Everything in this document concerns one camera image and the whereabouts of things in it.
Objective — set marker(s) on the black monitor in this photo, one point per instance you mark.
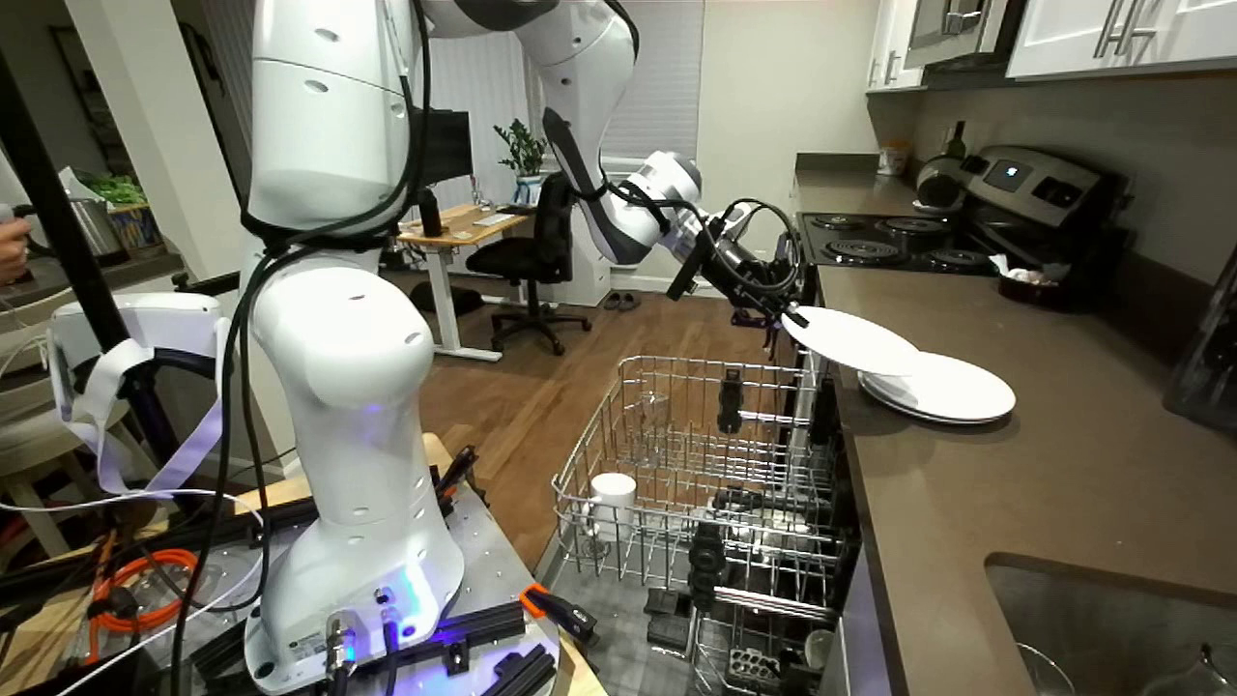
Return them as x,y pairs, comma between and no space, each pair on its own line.
448,146

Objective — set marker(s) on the black slanted pole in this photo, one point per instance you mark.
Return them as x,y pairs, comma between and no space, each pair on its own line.
60,233

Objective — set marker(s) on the black steel stove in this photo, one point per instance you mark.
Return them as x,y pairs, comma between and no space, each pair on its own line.
930,235

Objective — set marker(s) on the green potted plant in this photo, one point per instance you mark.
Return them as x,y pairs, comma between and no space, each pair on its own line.
527,146

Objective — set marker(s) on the black pan with cloth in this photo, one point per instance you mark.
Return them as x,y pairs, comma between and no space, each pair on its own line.
1046,288

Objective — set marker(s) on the white dinner plate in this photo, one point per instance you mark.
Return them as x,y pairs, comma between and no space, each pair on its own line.
952,393
853,340

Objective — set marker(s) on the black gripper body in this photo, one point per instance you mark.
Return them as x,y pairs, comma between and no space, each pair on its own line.
737,265

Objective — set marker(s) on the wooden desk white legs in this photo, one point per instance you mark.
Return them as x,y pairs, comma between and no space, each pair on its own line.
469,230

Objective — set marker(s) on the drinking glass in sink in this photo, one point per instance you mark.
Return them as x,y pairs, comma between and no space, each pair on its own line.
1046,671

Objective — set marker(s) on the black rack fitting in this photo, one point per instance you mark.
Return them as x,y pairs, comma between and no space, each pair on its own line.
733,399

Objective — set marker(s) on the metal robot table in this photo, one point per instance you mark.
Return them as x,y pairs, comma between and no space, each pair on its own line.
503,543

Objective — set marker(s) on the white cup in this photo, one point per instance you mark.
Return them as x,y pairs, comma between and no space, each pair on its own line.
614,497

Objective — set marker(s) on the steel kitchen sink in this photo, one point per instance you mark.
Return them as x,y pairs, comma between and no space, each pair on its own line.
1105,632

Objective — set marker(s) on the white box device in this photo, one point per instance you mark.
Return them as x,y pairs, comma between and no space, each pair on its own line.
141,320

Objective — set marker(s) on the glass coffee pot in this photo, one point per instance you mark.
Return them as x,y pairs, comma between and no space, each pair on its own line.
82,216

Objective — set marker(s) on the black kettle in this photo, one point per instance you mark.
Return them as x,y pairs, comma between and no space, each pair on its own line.
943,179

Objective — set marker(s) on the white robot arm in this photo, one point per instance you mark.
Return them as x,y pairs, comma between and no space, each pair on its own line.
340,386

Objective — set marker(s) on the bystander hand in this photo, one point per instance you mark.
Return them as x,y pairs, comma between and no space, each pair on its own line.
14,248

